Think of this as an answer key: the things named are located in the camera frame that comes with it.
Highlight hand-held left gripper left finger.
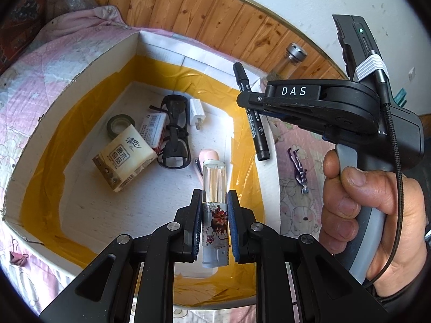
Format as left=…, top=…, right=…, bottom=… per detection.
left=40, top=188, right=204, bottom=323

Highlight person's right forearm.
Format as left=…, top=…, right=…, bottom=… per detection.
left=374, top=266, right=431, bottom=312

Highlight white charger plug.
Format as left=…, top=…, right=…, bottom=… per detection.
left=189, top=98, right=207, bottom=130

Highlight glass bottle with metal cap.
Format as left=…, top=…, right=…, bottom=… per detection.
left=267, top=42, right=308, bottom=85

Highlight pink printed quilt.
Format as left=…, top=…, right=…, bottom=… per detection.
left=0, top=5, right=337, bottom=323

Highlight black marker pen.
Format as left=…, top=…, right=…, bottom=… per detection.
left=233, top=62, right=272, bottom=161

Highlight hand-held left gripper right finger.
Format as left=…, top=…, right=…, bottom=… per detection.
left=227, top=190, right=388, bottom=323

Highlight white cardboard box yellow tape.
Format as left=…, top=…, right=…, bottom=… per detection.
left=2, top=29, right=282, bottom=310

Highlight beige tissue pack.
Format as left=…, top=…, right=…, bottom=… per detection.
left=92, top=124, right=158, bottom=193

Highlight pink binder clip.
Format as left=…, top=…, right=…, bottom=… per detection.
left=9, top=239, right=29, bottom=266

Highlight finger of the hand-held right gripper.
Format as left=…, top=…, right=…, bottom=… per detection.
left=237, top=92, right=287, bottom=115
left=261, top=109, right=292, bottom=122

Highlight red white staples box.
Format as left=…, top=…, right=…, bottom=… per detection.
left=138, top=113, right=169, bottom=157

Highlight olive tape roll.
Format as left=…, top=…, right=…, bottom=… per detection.
left=107, top=114, right=136, bottom=141

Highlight person's right hand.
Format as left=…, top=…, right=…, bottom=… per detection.
left=319, top=148, right=428, bottom=297

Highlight black glasses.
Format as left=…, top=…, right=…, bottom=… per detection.
left=150, top=94, right=192, bottom=171

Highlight teal foam boards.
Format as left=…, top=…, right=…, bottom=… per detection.
left=394, top=86, right=408, bottom=107

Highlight black cable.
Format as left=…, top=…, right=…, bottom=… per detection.
left=366, top=70, right=405, bottom=287

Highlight bubble wrap sheet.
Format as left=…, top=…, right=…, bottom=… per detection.
left=47, top=0, right=102, bottom=17

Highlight clear printed perfume bottle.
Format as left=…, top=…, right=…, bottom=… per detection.
left=201, top=160, right=231, bottom=269

